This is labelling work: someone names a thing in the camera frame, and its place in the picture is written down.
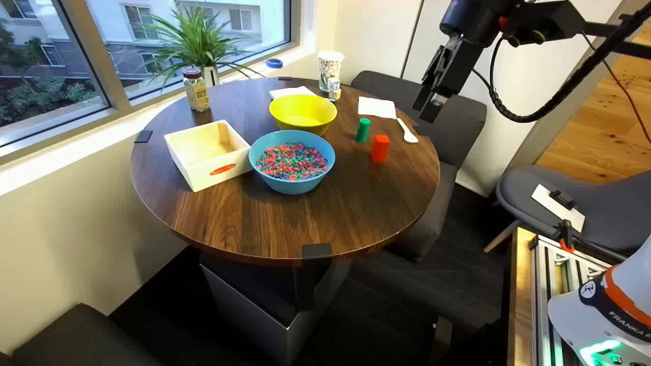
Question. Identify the grey chair at right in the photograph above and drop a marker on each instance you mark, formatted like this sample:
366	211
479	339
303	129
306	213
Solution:
614	217

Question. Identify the potted green plant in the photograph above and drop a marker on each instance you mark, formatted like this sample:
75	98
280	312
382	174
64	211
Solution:
194	39

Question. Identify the blue bowl of candies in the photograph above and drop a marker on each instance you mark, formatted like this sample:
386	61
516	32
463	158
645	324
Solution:
291	162

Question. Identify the white paper cup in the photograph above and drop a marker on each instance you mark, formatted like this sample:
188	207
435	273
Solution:
327	69

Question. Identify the white paper sheet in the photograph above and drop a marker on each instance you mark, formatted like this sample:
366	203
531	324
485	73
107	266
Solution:
291	93

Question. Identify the orange piece in tray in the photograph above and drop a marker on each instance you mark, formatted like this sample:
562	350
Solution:
222	170

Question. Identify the grey table pedestal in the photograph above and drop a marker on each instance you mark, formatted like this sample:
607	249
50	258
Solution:
274	309

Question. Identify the grey chair behind table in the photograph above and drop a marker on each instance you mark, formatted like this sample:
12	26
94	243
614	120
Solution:
451	134

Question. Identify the white plastic spoon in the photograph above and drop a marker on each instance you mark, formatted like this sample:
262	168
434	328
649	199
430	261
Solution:
408	136

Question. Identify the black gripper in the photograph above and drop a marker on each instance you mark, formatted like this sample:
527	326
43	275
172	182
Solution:
446	77

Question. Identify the glass jar with label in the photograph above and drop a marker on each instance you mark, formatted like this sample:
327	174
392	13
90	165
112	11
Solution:
195	89

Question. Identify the aluminium frame rail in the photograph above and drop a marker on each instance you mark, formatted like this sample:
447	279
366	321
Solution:
540	269

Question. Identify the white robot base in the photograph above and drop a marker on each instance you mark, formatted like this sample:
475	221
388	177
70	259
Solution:
607	322

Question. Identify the dark bench seat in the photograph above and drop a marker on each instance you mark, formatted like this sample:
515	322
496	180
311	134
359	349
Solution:
82	337

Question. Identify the orange rectangular block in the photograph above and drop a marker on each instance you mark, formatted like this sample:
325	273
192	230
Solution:
379	147

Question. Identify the white paper napkin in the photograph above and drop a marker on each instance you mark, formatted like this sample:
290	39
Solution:
372	106

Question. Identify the yellow bowl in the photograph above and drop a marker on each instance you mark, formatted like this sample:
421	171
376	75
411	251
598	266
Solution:
303	113

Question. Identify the green cylinder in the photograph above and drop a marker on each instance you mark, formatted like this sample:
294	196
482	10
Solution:
362	132

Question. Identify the round wooden table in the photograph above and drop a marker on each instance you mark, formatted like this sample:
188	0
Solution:
357	209

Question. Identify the white wooden tray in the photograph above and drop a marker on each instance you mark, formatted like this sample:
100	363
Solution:
199	149

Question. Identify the blue lid on sill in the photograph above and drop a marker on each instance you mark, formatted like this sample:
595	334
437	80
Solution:
274	65

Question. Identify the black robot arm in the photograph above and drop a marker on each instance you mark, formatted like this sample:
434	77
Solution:
473	26

